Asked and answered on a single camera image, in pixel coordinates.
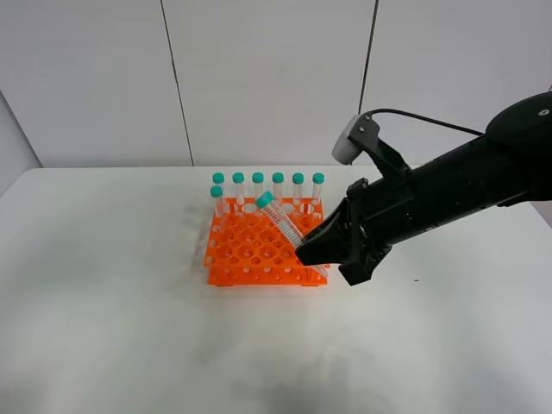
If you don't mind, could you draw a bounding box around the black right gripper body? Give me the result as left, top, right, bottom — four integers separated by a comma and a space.
344, 170, 416, 270

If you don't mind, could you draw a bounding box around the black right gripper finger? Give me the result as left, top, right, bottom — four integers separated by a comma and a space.
298, 198, 352, 265
338, 255, 380, 285

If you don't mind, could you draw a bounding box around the teal-capped test tube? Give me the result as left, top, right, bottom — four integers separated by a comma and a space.
254, 191, 323, 250

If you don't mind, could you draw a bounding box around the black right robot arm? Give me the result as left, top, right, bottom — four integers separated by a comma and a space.
296, 92, 551, 285

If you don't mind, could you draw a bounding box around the orange test tube rack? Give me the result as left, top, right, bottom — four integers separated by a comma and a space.
204, 197, 328, 286

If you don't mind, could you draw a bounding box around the second row left tube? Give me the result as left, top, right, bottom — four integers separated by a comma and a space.
210, 185, 226, 227

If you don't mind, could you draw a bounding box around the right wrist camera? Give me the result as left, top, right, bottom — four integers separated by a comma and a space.
330, 112, 411, 178

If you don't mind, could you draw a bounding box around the right camera cable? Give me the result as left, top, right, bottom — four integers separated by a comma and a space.
365, 108, 486, 135

